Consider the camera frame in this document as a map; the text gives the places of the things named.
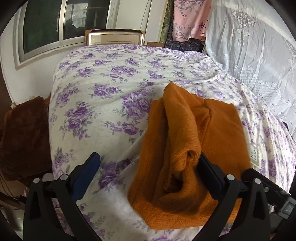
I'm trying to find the orange knitted cat cardigan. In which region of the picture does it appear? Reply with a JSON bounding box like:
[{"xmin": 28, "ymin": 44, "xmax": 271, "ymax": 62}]
[{"xmin": 127, "ymin": 83, "xmax": 251, "ymax": 230}]

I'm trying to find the paper garment hang tag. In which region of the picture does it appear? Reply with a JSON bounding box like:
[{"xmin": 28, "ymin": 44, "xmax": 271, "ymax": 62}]
[{"xmin": 249, "ymin": 145, "xmax": 260, "ymax": 167}]

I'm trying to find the brown fuzzy blanket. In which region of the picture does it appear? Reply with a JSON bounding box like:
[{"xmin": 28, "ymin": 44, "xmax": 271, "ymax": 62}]
[{"xmin": 1, "ymin": 96, "xmax": 52, "ymax": 187}]

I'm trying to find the purple floral bed sheet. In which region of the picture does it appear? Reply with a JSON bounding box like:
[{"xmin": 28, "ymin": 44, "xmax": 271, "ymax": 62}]
[{"xmin": 49, "ymin": 44, "xmax": 295, "ymax": 240}]

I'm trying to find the white lace cover cloth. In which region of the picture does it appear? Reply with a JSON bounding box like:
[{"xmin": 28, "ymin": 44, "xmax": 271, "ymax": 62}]
[{"xmin": 206, "ymin": 1, "xmax": 295, "ymax": 137}]

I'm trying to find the white framed window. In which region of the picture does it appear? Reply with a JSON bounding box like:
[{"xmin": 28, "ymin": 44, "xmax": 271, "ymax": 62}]
[{"xmin": 13, "ymin": 1, "xmax": 120, "ymax": 68}]

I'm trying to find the pink floral curtain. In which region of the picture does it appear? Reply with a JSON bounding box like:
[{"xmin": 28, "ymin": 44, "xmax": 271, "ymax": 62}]
[{"xmin": 172, "ymin": 0, "xmax": 212, "ymax": 42}]

